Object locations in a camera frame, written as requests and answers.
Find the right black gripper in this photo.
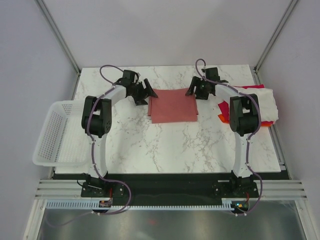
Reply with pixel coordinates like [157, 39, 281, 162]
[185, 76, 209, 101]

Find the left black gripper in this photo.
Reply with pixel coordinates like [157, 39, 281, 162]
[131, 79, 158, 107]

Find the pink t shirt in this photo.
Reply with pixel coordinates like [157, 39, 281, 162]
[147, 88, 199, 124]

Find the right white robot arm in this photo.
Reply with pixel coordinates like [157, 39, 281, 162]
[185, 67, 262, 179]

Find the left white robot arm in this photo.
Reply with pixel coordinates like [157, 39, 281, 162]
[81, 70, 158, 179]

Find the red folded t shirt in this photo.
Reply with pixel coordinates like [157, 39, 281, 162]
[218, 84, 265, 120]

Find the orange folded t shirt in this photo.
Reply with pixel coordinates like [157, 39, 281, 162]
[218, 114, 274, 127]

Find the white folded t shirt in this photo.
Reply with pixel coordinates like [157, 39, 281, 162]
[235, 87, 279, 123]

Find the white plastic basket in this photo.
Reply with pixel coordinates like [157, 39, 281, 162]
[32, 100, 90, 167]

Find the right aluminium frame post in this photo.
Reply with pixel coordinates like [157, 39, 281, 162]
[252, 0, 300, 75]

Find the aluminium frame post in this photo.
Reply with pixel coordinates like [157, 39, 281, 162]
[252, 0, 300, 75]
[33, 0, 82, 76]

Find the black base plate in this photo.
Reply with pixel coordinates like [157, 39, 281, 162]
[81, 173, 259, 205]

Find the left aluminium frame post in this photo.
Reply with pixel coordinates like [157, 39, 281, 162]
[33, 0, 82, 76]

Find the white cable duct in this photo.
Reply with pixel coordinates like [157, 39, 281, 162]
[45, 198, 250, 211]

